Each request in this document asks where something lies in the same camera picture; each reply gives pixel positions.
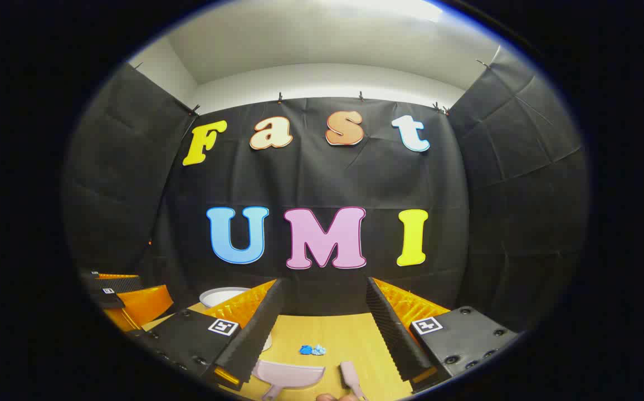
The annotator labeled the yellow wooden desktop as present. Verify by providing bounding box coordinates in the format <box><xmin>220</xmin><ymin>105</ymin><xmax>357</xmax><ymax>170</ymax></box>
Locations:
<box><xmin>143</xmin><ymin>301</ymin><xmax>414</xmax><ymax>401</ymax></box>

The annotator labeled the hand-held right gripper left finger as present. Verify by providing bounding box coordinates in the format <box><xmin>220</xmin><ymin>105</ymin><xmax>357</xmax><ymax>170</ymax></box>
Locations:
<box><xmin>131</xmin><ymin>277</ymin><xmax>285</xmax><ymax>392</ymax></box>

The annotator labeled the white ribbed garbage bin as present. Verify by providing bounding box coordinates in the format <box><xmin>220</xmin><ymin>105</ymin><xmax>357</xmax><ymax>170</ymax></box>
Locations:
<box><xmin>199</xmin><ymin>287</ymin><xmax>273</xmax><ymax>353</ymax></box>

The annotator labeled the translucent purple dustpan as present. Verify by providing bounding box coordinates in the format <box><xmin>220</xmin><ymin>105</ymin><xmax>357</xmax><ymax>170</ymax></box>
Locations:
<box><xmin>252</xmin><ymin>359</ymin><xmax>326</xmax><ymax>401</ymax></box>

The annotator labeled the small purple broom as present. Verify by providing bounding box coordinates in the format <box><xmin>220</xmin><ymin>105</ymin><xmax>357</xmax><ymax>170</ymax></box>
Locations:
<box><xmin>339</xmin><ymin>361</ymin><xmax>368</xmax><ymax>401</ymax></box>

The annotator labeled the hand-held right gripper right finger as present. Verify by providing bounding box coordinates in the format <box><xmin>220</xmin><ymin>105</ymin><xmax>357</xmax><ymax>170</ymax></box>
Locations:
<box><xmin>365</xmin><ymin>277</ymin><xmax>519</xmax><ymax>394</ymax></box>

